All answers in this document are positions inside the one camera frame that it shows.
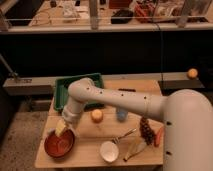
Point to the dark grape bunch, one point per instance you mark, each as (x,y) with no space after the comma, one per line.
(147,133)

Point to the orange carrot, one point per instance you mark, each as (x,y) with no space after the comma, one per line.
(158,136)

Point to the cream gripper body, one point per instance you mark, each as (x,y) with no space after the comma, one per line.
(61,127)

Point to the orange bowl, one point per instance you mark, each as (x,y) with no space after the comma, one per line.
(59,146)

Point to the metal spoon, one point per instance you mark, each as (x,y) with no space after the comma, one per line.
(117,139)

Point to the green plastic tray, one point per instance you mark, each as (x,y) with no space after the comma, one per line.
(62,84)

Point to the yellow round fruit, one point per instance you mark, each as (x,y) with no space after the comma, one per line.
(96,116)

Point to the orange ball on ledge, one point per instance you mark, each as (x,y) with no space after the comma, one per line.
(192,73)

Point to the white bowl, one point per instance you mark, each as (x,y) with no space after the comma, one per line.
(109,151)

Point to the black bag on bench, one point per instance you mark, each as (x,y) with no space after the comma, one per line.
(122,16)

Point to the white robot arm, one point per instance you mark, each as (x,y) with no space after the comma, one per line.
(187,116)

